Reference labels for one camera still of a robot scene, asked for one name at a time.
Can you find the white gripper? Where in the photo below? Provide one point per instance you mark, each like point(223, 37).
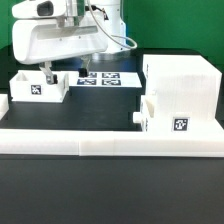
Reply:
point(39, 41)

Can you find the white small drawer box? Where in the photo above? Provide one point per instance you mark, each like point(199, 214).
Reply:
point(31, 86)

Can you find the white drawer cabinet box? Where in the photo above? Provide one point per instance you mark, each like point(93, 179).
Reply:
point(186, 90)

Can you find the white drawer with knob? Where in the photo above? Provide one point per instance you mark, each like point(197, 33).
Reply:
point(145, 117)

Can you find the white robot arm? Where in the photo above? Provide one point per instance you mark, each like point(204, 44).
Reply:
point(106, 14)

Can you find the white marker plate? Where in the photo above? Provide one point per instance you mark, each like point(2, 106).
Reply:
point(105, 79)

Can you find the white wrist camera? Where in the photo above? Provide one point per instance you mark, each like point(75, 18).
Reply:
point(30, 9)

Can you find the white U-shaped boundary frame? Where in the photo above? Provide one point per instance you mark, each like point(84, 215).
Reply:
point(42, 133)

